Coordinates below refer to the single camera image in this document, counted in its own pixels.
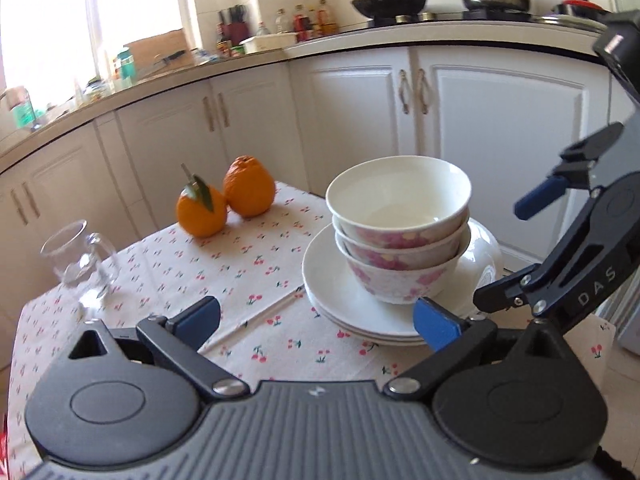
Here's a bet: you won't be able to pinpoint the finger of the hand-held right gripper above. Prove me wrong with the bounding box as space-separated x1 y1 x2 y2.
514 122 627 222
472 194 607 319

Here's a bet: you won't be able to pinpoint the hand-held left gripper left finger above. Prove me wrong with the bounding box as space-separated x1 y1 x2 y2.
67 296 251 402

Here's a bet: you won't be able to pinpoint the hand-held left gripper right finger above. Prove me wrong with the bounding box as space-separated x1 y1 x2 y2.
382 296 569 402

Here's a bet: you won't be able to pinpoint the white bowl with pink flowers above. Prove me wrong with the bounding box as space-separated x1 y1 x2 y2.
325 156 472 252
334 220 471 272
342 244 464 306

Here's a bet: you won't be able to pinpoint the cherry print tablecloth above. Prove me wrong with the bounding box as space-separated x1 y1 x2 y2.
7 180 621 461

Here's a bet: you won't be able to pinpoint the white kitchen cabinets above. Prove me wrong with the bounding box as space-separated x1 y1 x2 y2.
0 42 640 301

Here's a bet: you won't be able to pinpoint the orange with green leaf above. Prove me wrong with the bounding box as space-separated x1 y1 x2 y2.
176 162 229 238

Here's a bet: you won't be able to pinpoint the clear glass mug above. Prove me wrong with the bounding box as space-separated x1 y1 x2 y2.
40 220 123 312

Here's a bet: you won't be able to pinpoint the bumpy orange without leaf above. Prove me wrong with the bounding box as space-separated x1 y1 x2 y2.
223 155 277 218

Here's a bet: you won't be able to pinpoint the pot with red lid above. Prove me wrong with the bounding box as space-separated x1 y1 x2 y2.
552 0 614 19

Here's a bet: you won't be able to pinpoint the black gas stove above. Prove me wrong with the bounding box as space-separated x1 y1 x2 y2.
370 9 535 27

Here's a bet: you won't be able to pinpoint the kitchen countertop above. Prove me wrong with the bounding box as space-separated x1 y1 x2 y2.
0 12 611 161

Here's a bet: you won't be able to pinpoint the teal lidded bottle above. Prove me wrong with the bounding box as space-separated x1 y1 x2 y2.
116 47 136 81

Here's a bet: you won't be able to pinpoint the green dish soap bottle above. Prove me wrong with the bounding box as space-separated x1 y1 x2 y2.
7 87 34 129

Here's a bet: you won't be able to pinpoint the yellow oil bottle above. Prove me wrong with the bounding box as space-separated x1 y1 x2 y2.
317 0 339 36

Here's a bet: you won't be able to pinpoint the wooden cutting board with knife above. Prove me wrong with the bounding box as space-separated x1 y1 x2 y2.
123 29 188 68

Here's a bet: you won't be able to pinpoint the dark sauce bottle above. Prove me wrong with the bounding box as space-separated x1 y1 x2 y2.
216 11 232 56

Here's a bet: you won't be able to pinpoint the white plastic container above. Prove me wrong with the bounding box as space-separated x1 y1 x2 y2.
239 31 299 54

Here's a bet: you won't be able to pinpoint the red label bottle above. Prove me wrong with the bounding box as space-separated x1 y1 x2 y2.
292 5 310 41

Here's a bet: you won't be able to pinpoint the knife block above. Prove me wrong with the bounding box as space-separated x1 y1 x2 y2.
227 5 249 46

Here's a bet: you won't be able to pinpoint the kitchen window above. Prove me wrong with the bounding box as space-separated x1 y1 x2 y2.
0 0 185 111

